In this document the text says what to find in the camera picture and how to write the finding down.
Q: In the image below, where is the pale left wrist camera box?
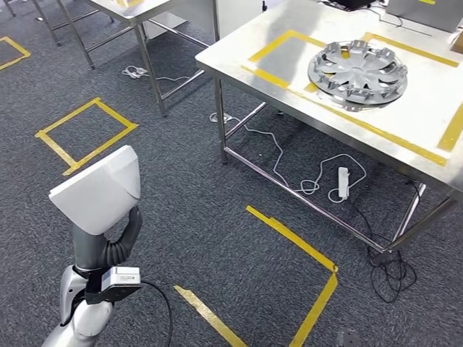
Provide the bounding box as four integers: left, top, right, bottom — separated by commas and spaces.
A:
101, 266, 143, 294

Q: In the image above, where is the stainless steel table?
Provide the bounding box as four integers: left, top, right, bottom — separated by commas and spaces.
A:
86, 0, 218, 119
0, 0, 115, 70

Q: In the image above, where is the white curved plastic part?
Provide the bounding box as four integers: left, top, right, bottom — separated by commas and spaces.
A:
48, 145, 141, 236

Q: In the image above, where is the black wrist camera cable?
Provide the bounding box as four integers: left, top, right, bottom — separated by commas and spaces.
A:
139, 280, 174, 347

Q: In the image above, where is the white adapter cable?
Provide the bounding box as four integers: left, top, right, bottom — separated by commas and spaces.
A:
122, 65, 205, 83

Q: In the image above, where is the silver wheel hubcap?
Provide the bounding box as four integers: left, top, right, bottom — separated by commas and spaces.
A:
307, 39, 409, 112

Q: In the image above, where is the yellow workbench tape marking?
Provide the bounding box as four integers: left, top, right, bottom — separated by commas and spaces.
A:
242, 29, 463, 168

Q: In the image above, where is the yellow floor tape outline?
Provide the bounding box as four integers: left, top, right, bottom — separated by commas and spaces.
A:
0, 35, 32, 73
35, 97, 139, 177
173, 205, 339, 347

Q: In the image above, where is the black desk cable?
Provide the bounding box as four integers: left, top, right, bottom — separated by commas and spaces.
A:
369, 7, 433, 37

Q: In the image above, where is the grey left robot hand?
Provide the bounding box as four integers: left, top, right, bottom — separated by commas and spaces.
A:
72, 205, 143, 272

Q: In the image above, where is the white power strip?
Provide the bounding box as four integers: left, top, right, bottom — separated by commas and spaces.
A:
338, 166, 350, 200

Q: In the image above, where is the white power strip cable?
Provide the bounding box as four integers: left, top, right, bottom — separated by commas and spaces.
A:
210, 112, 367, 205

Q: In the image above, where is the stainless steel workbench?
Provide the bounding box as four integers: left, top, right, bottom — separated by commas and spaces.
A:
195, 0, 463, 267

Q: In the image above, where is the black floor cable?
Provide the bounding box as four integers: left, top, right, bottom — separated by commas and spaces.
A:
347, 179, 418, 305

